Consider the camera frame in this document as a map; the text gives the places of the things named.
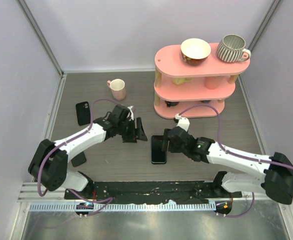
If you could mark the pink faceted mug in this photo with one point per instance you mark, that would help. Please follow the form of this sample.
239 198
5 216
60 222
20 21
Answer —
117 87

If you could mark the white slotted cable duct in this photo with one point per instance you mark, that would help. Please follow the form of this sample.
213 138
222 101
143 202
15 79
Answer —
78 206

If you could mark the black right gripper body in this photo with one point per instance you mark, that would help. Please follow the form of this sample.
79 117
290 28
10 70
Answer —
174 148

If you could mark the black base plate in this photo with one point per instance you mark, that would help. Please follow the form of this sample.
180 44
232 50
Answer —
159 192

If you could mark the grey striped mug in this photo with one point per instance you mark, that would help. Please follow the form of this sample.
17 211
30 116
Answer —
232 48

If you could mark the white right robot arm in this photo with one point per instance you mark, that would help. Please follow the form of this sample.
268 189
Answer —
264 174

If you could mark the pink cup on shelf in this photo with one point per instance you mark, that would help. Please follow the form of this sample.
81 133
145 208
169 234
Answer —
213 82

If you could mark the yellow mug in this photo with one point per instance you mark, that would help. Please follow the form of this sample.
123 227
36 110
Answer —
180 81

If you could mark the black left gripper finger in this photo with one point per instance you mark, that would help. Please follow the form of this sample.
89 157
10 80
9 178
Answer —
139 130
129 135

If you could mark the dark green mug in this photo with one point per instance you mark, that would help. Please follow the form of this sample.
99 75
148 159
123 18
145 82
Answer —
171 103

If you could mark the dark smartphone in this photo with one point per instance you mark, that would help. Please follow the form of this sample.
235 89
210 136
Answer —
158 148

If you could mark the pink three-tier wooden shelf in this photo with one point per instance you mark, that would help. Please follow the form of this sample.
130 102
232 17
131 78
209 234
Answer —
169 64

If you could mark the black phone under arm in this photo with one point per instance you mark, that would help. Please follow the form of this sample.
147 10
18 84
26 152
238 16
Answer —
79 160

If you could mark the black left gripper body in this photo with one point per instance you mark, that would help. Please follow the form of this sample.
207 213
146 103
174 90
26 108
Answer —
121 125

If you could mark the white floral bowl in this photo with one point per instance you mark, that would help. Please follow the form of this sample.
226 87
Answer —
195 51

